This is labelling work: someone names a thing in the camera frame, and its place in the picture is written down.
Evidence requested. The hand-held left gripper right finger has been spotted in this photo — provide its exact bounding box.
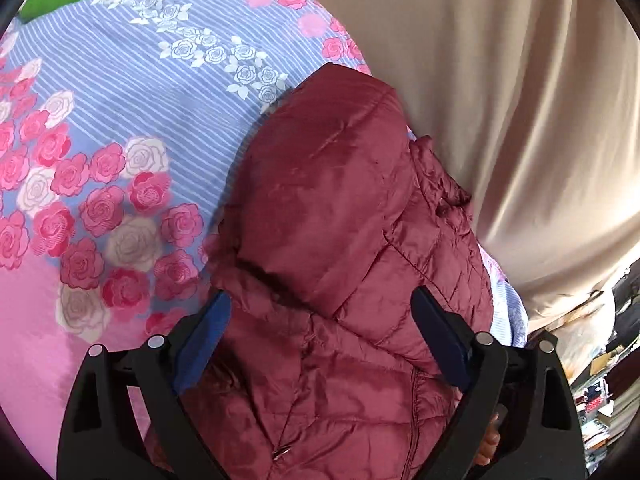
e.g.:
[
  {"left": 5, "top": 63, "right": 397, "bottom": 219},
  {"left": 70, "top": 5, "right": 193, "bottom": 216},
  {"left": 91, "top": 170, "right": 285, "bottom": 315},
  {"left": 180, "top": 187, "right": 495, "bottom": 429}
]
[{"left": 410, "top": 286, "right": 587, "bottom": 480}]

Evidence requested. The pink blue floral bedsheet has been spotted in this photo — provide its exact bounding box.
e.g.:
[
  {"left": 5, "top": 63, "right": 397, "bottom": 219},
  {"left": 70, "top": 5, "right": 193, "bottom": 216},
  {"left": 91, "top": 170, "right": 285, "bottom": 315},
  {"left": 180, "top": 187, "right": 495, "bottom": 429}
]
[{"left": 0, "top": 0, "right": 528, "bottom": 480}]

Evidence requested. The beige curtain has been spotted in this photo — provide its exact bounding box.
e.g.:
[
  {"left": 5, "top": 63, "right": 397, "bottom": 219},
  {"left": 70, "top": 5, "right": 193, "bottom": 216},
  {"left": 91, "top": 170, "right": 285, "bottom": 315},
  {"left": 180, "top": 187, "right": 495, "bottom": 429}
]
[{"left": 220, "top": 0, "right": 640, "bottom": 335}]

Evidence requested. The person's right hand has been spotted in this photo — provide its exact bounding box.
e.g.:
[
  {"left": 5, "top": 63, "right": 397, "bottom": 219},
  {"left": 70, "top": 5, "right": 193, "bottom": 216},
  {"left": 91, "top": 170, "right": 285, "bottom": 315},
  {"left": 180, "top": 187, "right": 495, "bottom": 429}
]
[{"left": 474, "top": 406, "right": 502, "bottom": 467}]

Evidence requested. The maroon quilted puffer jacket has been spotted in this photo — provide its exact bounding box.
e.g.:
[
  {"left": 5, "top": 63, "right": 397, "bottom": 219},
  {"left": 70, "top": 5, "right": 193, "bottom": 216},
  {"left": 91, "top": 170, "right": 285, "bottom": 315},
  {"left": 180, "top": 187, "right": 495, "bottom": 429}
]
[{"left": 145, "top": 63, "right": 496, "bottom": 480}]

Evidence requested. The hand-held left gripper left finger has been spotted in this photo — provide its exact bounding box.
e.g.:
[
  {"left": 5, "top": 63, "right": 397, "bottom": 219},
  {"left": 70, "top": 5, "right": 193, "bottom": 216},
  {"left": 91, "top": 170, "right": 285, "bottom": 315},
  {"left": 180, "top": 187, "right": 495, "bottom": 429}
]
[{"left": 57, "top": 290, "right": 233, "bottom": 480}]

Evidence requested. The white plastic bag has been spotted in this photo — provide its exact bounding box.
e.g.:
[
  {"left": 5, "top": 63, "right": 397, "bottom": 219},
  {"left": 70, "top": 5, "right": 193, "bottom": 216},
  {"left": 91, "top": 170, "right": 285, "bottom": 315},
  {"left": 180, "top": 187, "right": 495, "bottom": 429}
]
[{"left": 554, "top": 290, "right": 619, "bottom": 382}]

